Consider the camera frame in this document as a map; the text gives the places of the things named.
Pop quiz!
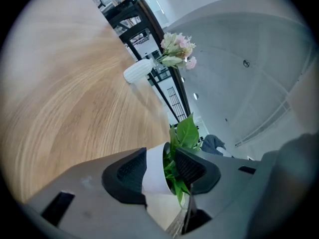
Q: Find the blue-grey cloth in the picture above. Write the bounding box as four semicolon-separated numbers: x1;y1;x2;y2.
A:
201;134;227;156

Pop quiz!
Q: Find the green potted plant white pot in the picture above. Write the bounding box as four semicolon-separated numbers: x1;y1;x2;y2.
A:
142;112;204;209

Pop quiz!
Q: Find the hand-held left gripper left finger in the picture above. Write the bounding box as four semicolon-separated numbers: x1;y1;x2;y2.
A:
24;147;165;239

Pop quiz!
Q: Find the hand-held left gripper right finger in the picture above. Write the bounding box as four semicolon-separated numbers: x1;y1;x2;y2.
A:
175;147;262;236

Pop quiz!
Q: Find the white vase with pink flowers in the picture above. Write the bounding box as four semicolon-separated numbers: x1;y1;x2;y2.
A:
123;32;198;85

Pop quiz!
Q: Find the person's dark grey clothing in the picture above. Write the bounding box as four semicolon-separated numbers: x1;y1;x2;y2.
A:
245;132;319;239

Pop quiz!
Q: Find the white railing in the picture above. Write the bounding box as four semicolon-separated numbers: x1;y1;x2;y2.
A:
235;101;293;147

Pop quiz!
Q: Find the black wire grid rack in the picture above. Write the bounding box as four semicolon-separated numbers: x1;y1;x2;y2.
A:
166;87;185;120

